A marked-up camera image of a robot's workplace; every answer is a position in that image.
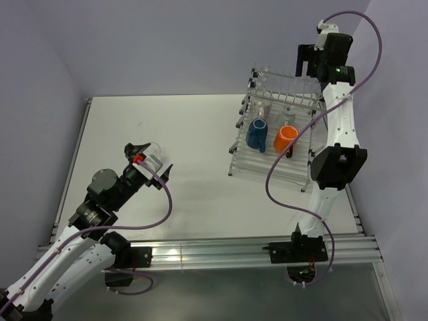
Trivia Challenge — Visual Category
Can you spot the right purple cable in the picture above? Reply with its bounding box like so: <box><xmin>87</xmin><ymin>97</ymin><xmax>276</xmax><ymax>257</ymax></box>
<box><xmin>265</xmin><ymin>11</ymin><xmax>383</xmax><ymax>286</ymax></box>

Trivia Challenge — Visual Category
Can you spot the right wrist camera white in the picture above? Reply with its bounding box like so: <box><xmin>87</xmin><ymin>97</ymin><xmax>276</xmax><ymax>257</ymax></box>
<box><xmin>314</xmin><ymin>20</ymin><xmax>339</xmax><ymax>51</ymax></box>

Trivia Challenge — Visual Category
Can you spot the orange plastic mug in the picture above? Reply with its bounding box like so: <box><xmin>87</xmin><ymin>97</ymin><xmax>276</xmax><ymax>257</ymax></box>
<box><xmin>274</xmin><ymin>125</ymin><xmax>298</xmax><ymax>158</ymax></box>

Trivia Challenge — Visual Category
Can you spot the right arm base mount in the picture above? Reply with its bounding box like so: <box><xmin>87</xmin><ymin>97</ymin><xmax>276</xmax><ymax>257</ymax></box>
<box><xmin>262</xmin><ymin>231</ymin><xmax>328</xmax><ymax>284</ymax></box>

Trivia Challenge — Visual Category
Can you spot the aluminium mounting rail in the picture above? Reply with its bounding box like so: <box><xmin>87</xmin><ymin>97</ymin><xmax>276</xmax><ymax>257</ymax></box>
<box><xmin>31</xmin><ymin>233</ymin><xmax>385</xmax><ymax>275</ymax></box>

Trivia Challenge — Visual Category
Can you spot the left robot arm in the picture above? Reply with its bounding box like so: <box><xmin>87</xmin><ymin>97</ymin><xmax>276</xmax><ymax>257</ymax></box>
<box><xmin>1</xmin><ymin>142</ymin><xmax>171</xmax><ymax>320</ymax></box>

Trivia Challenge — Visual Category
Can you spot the clear glass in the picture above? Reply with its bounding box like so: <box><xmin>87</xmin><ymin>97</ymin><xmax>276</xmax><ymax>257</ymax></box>
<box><xmin>143</xmin><ymin>142</ymin><xmax>163</xmax><ymax>162</ymax></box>
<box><xmin>302</xmin><ymin>76</ymin><xmax>322</xmax><ymax>94</ymax></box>

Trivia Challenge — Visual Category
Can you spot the metal wire dish rack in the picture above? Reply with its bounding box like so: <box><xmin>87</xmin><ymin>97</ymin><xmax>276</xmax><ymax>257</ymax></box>
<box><xmin>228</xmin><ymin>66</ymin><xmax>327</xmax><ymax>192</ymax></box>

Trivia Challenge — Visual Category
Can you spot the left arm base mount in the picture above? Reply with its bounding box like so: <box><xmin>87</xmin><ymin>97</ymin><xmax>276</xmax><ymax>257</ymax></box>
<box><xmin>104</xmin><ymin>246</ymin><xmax>152</xmax><ymax>288</ymax></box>

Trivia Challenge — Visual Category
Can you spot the purple cable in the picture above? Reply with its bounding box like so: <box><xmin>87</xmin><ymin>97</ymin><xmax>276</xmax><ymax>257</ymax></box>
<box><xmin>0</xmin><ymin>162</ymin><xmax>174</xmax><ymax>308</ymax></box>
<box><xmin>265</xmin><ymin>11</ymin><xmax>383</xmax><ymax>286</ymax></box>

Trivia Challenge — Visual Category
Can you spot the dark blue cup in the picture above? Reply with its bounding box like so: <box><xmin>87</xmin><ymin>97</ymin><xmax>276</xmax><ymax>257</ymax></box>
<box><xmin>245</xmin><ymin>118</ymin><xmax>268</xmax><ymax>153</ymax></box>

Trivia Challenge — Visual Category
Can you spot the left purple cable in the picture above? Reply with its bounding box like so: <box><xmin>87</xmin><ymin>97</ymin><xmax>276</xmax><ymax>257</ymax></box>
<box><xmin>0</xmin><ymin>162</ymin><xmax>174</xmax><ymax>308</ymax></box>

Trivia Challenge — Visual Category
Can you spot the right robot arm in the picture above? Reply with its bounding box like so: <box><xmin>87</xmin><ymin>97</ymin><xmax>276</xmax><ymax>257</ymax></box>
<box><xmin>296</xmin><ymin>32</ymin><xmax>368</xmax><ymax>238</ymax></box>

